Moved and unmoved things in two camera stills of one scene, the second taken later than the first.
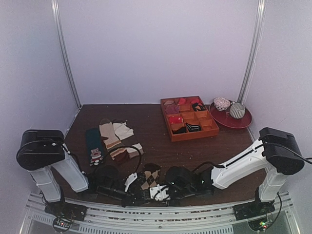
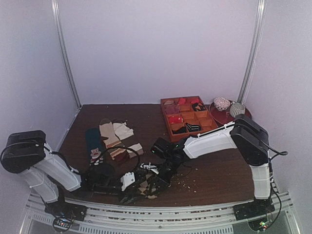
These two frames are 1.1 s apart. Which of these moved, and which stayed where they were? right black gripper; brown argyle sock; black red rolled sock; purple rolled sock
Moved: right black gripper
Stayed: purple rolled sock; black red rolled sock; brown argyle sock
